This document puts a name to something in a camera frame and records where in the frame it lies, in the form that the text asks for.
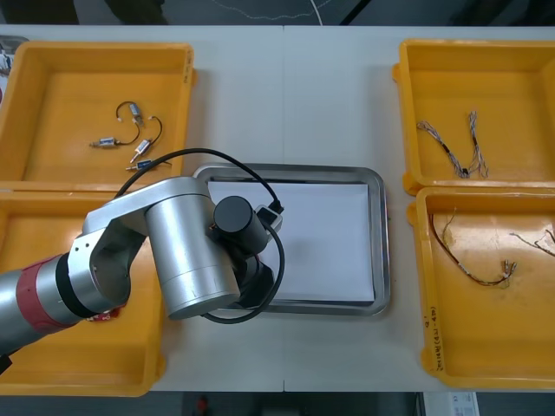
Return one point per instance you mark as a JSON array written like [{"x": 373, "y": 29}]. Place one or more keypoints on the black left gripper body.
[{"x": 255, "y": 281}]

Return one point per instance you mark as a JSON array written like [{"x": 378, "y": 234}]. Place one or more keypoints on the small metal solenoid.
[
  {"x": 144, "y": 164},
  {"x": 135, "y": 112},
  {"x": 143, "y": 147},
  {"x": 106, "y": 141}
]

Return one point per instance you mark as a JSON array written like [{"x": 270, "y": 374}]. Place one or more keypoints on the silver-grey left robot arm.
[{"x": 186, "y": 242}]

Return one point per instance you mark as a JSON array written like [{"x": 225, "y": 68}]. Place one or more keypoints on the white sheet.
[{"x": 329, "y": 242}]

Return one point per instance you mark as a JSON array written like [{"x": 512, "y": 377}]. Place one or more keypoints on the steel tray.
[{"x": 381, "y": 242}]

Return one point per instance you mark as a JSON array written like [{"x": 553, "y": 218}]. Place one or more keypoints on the yellow-orange plastic bin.
[
  {"x": 86, "y": 359},
  {"x": 477, "y": 338},
  {"x": 477, "y": 78},
  {"x": 86, "y": 86}
]

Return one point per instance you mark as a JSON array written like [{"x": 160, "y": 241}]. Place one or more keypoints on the white labelled box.
[{"x": 461, "y": 404}]

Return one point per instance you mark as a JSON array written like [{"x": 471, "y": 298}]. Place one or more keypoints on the printed paper box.
[{"x": 6, "y": 56}]

